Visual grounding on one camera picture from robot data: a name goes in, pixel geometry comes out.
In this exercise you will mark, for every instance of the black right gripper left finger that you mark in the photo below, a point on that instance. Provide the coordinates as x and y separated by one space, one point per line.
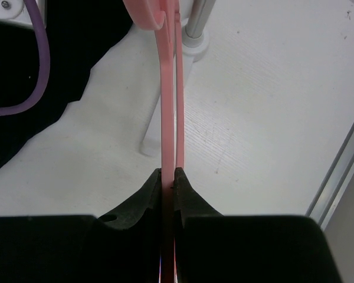
123 245

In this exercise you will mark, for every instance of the pink hanger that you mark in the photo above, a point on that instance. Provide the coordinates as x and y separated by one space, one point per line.
163 17

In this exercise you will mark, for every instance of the aluminium rail right side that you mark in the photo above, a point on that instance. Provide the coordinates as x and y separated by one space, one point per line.
334 184

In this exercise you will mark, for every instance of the silver clothes rack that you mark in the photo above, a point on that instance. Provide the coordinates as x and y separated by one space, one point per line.
195 43

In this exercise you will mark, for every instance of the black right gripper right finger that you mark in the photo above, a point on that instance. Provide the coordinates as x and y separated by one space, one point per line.
211 247

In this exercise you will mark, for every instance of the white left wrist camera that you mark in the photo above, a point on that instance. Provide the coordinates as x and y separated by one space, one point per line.
14 12

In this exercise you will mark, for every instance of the black t shirt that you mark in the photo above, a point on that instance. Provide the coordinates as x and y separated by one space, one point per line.
79 34

